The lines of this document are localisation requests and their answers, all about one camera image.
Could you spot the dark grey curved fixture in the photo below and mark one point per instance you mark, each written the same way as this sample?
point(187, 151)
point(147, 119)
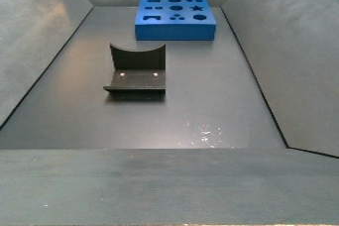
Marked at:
point(139, 70)

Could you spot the blue shape sorting board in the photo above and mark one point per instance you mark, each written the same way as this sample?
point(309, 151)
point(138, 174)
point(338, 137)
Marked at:
point(175, 20)

